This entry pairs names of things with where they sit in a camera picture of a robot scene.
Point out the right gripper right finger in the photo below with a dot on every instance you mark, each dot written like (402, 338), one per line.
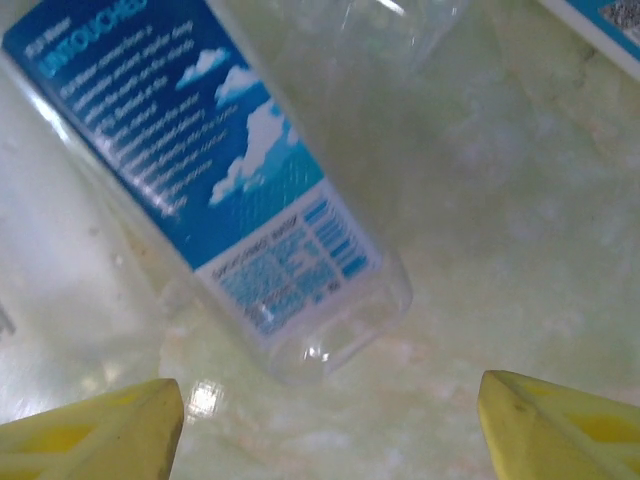
(565, 440)

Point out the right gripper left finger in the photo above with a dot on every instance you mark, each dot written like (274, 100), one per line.
(100, 440)

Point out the square bottle blue cloud label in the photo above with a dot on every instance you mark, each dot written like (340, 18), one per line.
(200, 150)

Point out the clear unlabelled bottle white cap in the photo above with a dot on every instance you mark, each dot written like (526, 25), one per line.
(375, 30)

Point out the white storage box blue lid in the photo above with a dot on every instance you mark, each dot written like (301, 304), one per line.
(610, 30)

